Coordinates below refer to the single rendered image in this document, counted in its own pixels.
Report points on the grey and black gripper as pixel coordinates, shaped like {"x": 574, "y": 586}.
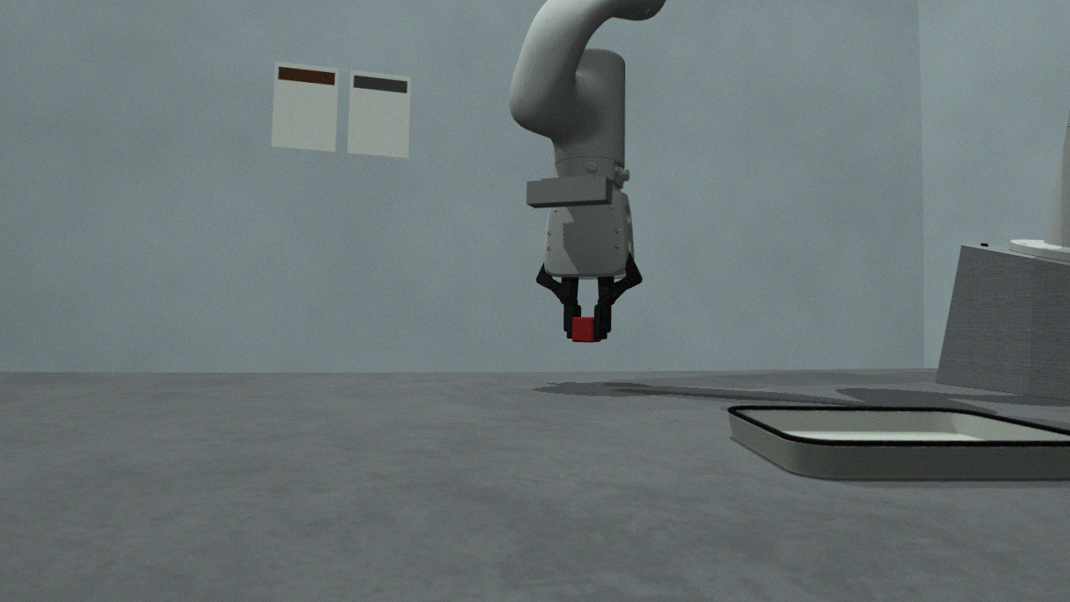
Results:
{"x": 590, "y": 242}

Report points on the red block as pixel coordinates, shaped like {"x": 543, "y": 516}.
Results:
{"x": 583, "y": 330}

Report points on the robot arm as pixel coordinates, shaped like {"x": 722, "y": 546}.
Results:
{"x": 585, "y": 116}

